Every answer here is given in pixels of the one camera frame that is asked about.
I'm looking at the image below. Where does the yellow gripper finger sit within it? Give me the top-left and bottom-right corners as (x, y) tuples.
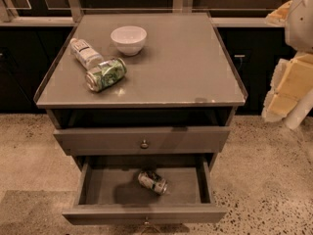
(265, 0), (291, 26)
(261, 53), (313, 122)

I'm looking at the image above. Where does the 7up soda can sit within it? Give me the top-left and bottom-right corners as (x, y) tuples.
(138, 170), (168, 195)

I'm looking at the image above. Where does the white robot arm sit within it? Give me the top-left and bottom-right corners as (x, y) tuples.
(261, 0), (313, 129)

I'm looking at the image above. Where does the grey top drawer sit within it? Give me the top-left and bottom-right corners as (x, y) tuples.
(54, 126), (230, 156)

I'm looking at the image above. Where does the grey drawer cabinet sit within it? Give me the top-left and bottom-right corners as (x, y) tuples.
(33, 12), (248, 226)

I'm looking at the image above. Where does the round metal drawer knob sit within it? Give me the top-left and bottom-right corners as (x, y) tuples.
(141, 140), (149, 149)

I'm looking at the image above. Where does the green soda can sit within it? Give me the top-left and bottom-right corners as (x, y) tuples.
(86, 58), (127, 92)

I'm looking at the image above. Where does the open grey middle drawer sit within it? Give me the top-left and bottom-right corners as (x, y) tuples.
(63, 154), (226, 225)

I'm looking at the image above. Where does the white ceramic bowl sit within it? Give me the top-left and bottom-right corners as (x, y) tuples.
(111, 25), (147, 56)

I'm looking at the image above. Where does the clear plastic water bottle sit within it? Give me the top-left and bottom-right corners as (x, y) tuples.
(69, 38), (104, 70)

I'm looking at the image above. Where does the white cylindrical post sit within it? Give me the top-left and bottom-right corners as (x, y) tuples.
(285, 89), (313, 130)

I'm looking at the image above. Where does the metal middle drawer handle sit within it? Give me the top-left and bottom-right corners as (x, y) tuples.
(140, 217), (161, 235)

